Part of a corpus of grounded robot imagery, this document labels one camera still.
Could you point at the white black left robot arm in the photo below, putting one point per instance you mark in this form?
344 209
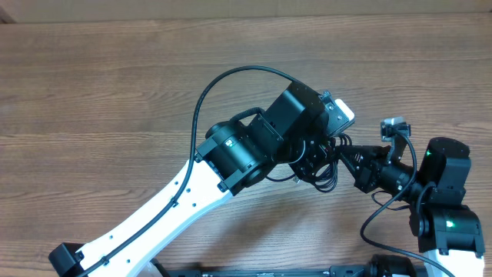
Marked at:
236 154

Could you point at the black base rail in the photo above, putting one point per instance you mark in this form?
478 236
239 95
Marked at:
379 265

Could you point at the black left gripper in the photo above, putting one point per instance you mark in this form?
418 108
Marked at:
317 155

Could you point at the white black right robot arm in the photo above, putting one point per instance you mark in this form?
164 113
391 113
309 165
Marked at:
450 239

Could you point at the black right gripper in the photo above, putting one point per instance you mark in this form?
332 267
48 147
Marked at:
372 158

